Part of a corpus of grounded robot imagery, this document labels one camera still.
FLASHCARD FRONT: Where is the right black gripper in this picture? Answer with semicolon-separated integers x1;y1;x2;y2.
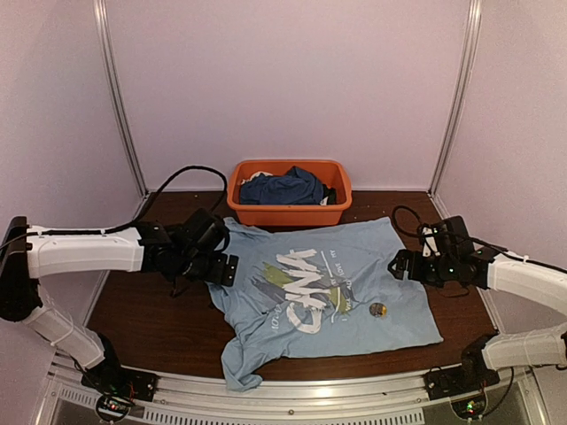
387;250;457;288

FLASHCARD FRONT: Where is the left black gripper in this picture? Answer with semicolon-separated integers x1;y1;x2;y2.
175;251;238;286

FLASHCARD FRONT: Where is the painted round brooch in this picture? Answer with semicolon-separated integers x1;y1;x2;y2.
369;302;387;318

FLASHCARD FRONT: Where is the light blue printed t-shirt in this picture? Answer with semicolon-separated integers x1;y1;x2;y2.
209;217;442;392

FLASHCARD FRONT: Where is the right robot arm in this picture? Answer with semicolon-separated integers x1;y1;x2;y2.
388;216;566;391

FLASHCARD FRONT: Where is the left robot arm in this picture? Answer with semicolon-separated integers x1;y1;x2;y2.
1;209;238;393

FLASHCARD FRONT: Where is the dark blue garment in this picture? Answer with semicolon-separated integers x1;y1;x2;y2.
238;166;325;205

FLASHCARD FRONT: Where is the orange plastic basin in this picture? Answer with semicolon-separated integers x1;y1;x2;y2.
227;159;353;227

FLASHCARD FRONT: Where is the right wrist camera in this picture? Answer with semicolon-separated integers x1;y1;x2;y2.
417;215;475;258

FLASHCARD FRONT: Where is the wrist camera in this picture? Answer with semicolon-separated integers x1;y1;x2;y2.
417;215;475;258
178;208;229;252

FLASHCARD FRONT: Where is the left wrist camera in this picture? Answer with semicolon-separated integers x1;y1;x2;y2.
178;208;229;252

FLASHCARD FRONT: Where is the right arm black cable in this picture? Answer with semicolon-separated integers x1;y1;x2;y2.
392;205;515;258

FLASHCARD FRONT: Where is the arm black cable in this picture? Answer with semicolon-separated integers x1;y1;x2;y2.
392;205;515;258
101;165;229;236

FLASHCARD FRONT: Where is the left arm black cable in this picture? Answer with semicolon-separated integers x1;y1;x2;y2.
101;165;229;236

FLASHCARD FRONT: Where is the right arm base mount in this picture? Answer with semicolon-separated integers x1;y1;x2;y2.
423;366;500;400

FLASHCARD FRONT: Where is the aluminium front rail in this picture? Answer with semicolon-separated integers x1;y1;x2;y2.
43;349;546;425

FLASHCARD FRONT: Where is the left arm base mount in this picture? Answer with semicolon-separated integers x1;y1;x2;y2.
80;365;159;402

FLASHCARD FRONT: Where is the right aluminium corner post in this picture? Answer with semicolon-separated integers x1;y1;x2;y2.
428;0;483;197

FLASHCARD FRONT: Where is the aluminium corner post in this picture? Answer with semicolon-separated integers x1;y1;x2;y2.
93;0;148;197
428;0;483;197

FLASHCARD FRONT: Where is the left aluminium corner post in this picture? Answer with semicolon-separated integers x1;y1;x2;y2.
93;0;148;197

